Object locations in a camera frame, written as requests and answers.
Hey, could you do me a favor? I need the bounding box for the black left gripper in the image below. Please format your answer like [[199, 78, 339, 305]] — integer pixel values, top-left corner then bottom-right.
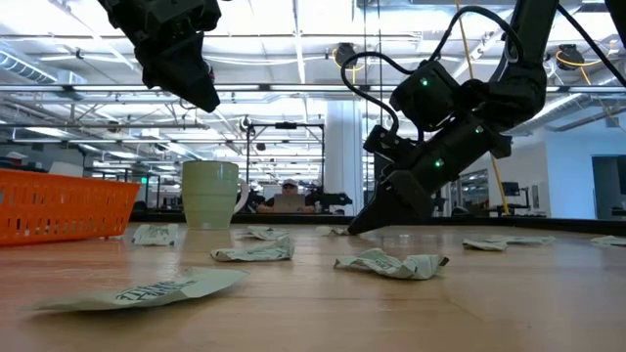
[[97, 0, 222, 113]]

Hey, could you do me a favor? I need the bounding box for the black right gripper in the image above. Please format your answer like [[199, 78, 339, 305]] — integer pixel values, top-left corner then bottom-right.
[[346, 116, 513, 236]]

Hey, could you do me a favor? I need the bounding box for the grey laptop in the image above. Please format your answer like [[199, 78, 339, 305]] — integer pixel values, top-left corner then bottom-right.
[[273, 194, 307, 214]]

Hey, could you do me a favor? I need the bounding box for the pale green ceramic mug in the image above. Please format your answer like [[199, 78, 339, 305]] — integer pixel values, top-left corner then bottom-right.
[[181, 159, 249, 231]]

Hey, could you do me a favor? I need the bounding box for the small black monitor on stand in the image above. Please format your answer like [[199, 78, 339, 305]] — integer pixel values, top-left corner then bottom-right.
[[501, 181, 522, 216]]

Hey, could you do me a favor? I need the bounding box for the orange plastic mesh basket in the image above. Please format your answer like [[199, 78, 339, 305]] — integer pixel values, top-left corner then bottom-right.
[[0, 168, 142, 247]]

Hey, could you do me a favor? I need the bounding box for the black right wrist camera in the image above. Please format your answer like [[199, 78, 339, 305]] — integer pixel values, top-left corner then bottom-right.
[[364, 124, 410, 165]]

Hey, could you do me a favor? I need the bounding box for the black metal rig frame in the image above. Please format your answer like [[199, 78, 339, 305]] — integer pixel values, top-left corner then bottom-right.
[[246, 121, 327, 216]]

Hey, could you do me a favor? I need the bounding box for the yellow hanging cable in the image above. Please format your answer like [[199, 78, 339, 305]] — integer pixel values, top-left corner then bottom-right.
[[454, 0, 511, 216]]

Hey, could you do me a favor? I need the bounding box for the black right camera cable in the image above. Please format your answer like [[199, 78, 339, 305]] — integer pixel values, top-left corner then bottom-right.
[[340, 51, 407, 143]]

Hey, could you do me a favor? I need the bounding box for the silver ventilation duct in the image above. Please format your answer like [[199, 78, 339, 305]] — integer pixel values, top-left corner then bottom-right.
[[0, 48, 87, 85]]

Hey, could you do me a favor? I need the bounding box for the black ceiling cord reel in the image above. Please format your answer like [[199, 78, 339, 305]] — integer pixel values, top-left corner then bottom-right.
[[557, 43, 586, 72], [335, 42, 358, 69]]

